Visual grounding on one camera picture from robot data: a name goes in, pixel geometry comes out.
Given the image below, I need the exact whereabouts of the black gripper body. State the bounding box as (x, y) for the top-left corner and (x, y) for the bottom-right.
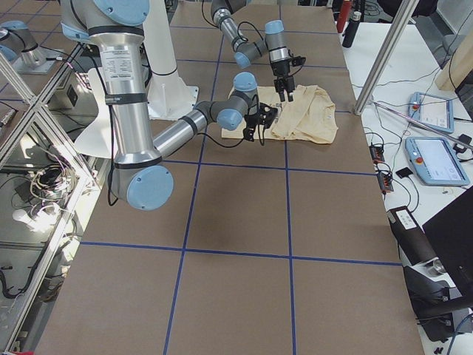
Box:
(242, 114), (264, 143)
(270, 59), (295, 91)

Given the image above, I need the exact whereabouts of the cream long-sleeve printed shirt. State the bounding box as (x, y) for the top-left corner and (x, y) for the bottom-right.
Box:
(220, 84), (340, 146)

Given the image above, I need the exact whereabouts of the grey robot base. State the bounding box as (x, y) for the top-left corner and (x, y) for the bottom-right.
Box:
(1, 20), (64, 75)

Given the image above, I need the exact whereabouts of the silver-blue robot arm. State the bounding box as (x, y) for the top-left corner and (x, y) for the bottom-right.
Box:
(60, 1), (261, 211)
(211, 0), (306, 102)

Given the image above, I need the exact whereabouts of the black bottle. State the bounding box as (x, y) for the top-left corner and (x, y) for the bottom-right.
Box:
(341, 11), (361, 48)

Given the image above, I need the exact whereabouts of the red bottle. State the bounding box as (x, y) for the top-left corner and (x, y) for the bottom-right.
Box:
(336, 0), (353, 33)

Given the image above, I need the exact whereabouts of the orange terminal block far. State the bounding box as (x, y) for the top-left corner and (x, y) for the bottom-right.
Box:
(369, 145), (385, 164)

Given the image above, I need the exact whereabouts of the orange terminal block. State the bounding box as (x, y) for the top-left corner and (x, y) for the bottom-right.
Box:
(369, 145), (385, 164)
(376, 170), (394, 195)

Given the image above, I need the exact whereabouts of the orange terminal block near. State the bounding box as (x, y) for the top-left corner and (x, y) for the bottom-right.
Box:
(376, 170), (394, 195)

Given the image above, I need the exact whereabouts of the small black square pad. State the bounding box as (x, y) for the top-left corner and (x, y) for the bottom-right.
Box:
(395, 167), (413, 179)

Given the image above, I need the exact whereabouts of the far blue teach pendant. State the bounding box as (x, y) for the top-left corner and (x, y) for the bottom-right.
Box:
(408, 92), (455, 133)

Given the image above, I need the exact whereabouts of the blue teach pendant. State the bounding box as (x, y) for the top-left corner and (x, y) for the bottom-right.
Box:
(404, 137), (470, 187)
(408, 92), (455, 133)

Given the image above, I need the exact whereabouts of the near blue teach pendant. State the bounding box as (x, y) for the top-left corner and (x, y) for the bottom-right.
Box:
(404, 137), (470, 187)

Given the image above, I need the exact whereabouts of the black cylinder with label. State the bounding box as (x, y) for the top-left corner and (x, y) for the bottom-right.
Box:
(387, 206), (437, 265)

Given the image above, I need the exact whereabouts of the black monitor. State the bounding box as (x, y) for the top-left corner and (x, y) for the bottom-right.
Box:
(423, 189), (472, 295)

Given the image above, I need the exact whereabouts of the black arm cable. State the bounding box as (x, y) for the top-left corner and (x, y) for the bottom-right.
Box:
(203, 125), (267, 149)
(236, 21), (267, 44)

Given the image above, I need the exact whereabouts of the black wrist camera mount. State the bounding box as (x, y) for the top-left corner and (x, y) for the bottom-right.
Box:
(290, 56), (306, 67)
(258, 102), (278, 129)

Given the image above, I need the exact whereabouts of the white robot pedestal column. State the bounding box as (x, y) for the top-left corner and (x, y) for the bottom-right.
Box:
(143, 0), (199, 121)

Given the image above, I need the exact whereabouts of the aluminium frame post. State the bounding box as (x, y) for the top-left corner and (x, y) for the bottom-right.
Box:
(354, 0), (419, 115)

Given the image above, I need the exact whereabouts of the aluminium frame rail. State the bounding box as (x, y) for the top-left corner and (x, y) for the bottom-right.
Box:
(0, 217), (71, 352)

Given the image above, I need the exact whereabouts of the bundle of white cables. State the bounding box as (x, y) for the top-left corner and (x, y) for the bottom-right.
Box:
(29, 162), (81, 197)

